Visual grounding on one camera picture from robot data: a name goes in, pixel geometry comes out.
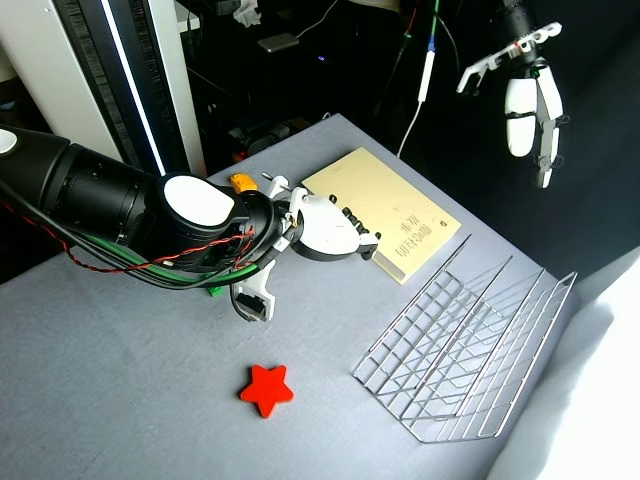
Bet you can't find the grey flat device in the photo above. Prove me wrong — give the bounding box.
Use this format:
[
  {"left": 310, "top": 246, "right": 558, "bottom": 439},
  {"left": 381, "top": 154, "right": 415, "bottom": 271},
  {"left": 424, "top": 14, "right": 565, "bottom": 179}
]
[{"left": 257, "top": 32, "right": 300, "bottom": 54}]

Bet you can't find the silver wire rack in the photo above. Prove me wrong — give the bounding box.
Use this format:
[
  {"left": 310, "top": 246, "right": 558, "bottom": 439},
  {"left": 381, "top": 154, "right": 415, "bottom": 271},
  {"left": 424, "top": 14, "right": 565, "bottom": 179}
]
[{"left": 352, "top": 233, "right": 579, "bottom": 444}]

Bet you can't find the crumpled white paper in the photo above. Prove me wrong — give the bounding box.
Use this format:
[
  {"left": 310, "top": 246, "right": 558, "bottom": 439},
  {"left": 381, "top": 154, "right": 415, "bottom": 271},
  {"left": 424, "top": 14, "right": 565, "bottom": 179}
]
[{"left": 233, "top": 0, "right": 262, "bottom": 29}]

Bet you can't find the white and black machine column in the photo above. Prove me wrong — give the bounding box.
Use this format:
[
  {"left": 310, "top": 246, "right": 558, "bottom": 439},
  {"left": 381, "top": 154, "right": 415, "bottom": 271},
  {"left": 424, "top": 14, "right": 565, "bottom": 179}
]
[{"left": 0, "top": 0, "right": 207, "bottom": 179}]

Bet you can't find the white cable adapter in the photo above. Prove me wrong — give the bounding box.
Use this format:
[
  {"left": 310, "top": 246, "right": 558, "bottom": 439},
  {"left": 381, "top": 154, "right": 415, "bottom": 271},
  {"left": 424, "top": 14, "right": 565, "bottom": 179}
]
[{"left": 397, "top": 37, "right": 437, "bottom": 156}]

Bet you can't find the yellow toy brick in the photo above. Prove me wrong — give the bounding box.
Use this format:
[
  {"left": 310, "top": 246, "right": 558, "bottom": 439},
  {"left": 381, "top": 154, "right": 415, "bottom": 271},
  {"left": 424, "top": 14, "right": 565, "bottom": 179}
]
[{"left": 229, "top": 172, "right": 259, "bottom": 194}]

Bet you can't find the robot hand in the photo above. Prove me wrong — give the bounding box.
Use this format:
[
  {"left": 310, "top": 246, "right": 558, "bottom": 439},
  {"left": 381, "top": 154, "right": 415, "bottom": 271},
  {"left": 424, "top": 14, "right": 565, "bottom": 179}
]
[
  {"left": 288, "top": 191, "right": 384, "bottom": 263},
  {"left": 503, "top": 63, "right": 570, "bottom": 190}
]

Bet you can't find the red star block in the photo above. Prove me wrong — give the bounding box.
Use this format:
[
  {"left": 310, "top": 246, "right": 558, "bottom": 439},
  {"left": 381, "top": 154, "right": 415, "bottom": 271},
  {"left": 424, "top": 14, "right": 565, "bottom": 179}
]
[{"left": 239, "top": 363, "right": 295, "bottom": 419}]

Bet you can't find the cream paperback book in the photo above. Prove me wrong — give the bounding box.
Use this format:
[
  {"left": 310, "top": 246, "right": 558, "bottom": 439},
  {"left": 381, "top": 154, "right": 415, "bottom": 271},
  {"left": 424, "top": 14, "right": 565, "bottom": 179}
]
[{"left": 301, "top": 146, "right": 463, "bottom": 286}]

